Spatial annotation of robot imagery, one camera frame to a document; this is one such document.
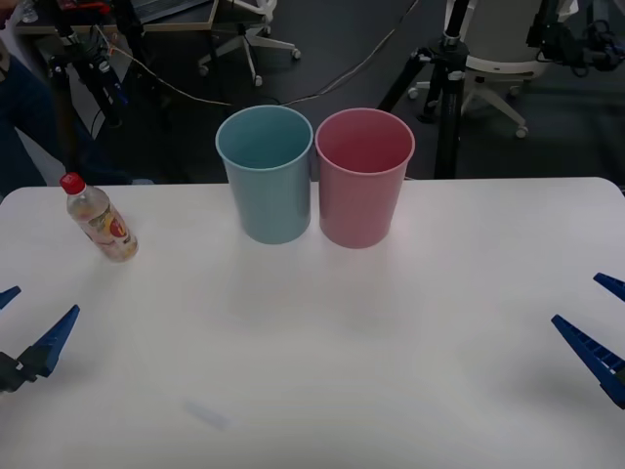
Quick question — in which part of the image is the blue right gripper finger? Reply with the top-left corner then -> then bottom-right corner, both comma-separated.
593,273 -> 625,300
551,315 -> 625,409

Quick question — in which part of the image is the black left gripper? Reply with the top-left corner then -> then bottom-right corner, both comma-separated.
0,285 -> 80,395

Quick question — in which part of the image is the clear bottle red cap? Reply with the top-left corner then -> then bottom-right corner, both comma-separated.
59,171 -> 140,264

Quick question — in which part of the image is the person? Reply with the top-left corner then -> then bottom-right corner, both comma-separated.
0,0 -> 133,188

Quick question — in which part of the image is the black equipment on stand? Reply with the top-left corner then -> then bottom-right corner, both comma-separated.
524,0 -> 625,78

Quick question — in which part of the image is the white office chair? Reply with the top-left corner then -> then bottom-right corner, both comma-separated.
197,0 -> 302,89
405,46 -> 549,141

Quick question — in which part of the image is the plain black tripod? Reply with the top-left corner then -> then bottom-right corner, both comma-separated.
377,0 -> 471,180

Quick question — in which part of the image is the pink plastic bin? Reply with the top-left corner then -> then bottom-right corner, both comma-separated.
314,107 -> 416,249

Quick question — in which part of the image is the pale blue plastic bin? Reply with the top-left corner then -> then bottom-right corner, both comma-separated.
215,105 -> 314,245

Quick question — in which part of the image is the dark desk wooden edge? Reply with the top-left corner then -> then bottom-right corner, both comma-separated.
14,0 -> 220,35

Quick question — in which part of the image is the black tripod with wires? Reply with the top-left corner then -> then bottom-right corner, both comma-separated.
47,0 -> 147,129

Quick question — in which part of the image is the long thin pale cable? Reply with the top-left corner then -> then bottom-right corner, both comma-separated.
91,0 -> 422,107

